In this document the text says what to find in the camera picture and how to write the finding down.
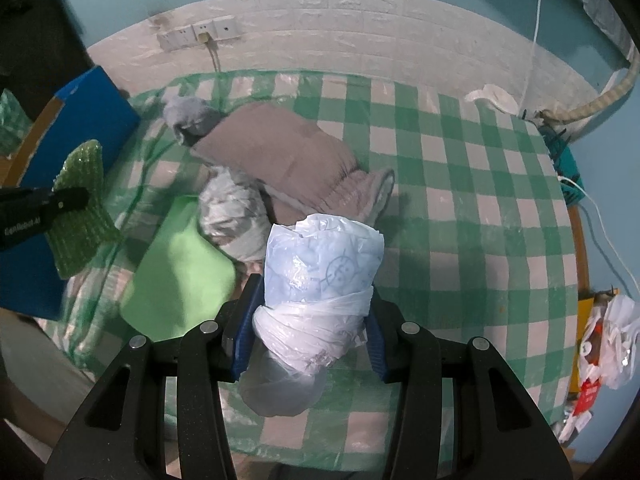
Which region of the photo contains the blue white plastic-wrapped bundle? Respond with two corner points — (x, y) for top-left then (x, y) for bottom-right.
(240, 214), (385, 417)

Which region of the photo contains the blue cardboard box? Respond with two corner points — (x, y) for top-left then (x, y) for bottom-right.
(0, 65), (143, 322)

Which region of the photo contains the small grey sock ball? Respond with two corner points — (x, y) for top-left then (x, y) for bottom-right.
(163, 96), (224, 146)

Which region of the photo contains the green bubble wrap piece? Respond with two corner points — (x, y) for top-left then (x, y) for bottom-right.
(46, 140), (120, 280)

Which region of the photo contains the red white plastic bag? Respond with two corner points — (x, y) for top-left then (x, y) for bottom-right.
(554, 290), (639, 444)

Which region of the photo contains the teal basket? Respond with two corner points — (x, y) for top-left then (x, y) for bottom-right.
(539, 126), (585, 207)

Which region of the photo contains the braided beige hose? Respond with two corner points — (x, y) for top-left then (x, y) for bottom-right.
(537, 46), (640, 126)

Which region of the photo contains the silver foil sheet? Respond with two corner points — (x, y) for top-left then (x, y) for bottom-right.
(578, 0), (637, 62)

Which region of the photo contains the white wall socket strip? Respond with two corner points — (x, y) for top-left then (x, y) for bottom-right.
(156, 15), (242, 52)

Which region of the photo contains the green checkered tablecloth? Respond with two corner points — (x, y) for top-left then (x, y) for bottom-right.
(39, 70), (582, 474)

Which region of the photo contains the grey white plastic-wrapped bundle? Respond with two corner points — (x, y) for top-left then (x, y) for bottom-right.
(198, 166), (271, 263)

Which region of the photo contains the white hanging cable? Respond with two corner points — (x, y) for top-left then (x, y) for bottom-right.
(519, 0), (547, 111)

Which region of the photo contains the grey brown cloth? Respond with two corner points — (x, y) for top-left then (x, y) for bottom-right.
(191, 102), (395, 226)

